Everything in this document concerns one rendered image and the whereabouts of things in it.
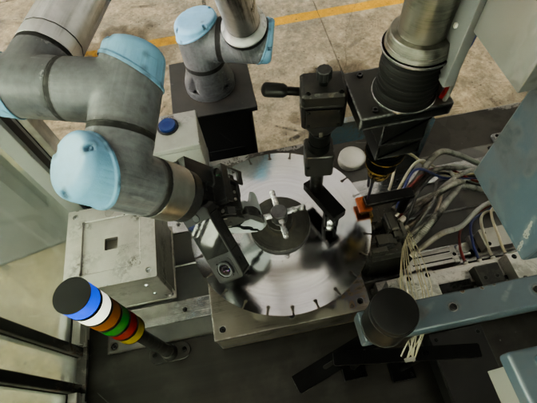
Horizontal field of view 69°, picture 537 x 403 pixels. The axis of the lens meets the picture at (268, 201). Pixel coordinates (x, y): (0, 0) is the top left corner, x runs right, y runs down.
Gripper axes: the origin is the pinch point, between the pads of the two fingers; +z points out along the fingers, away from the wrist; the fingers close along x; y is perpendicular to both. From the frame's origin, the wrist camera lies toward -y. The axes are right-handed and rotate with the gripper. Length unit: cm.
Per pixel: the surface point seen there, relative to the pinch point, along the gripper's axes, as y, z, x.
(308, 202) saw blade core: 4.4, 9.0, -6.3
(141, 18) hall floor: 195, 96, 115
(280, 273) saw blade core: -7.9, 2.9, -0.7
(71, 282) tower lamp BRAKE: -7.2, -28.1, 10.7
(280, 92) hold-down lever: 12.4, -14.8, -15.6
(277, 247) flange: -3.5, 3.0, -1.0
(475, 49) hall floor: 114, 178, -60
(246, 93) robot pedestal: 51, 32, 14
